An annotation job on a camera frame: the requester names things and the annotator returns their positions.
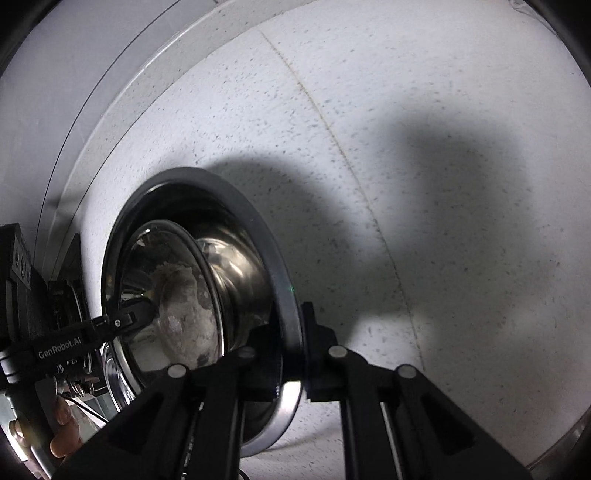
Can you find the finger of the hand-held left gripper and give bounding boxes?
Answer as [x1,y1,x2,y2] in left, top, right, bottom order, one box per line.
[92,301,154,334]

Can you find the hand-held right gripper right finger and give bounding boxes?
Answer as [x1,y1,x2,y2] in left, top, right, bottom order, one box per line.
[301,301,533,480]

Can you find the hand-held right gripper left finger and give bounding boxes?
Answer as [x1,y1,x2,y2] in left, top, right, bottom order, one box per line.
[53,324,286,480]

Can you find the large steel bowl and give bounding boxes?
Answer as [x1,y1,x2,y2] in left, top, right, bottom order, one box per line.
[100,166,306,456]

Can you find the person's left hand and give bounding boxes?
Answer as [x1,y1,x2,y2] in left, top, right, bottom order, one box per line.
[48,396,101,459]

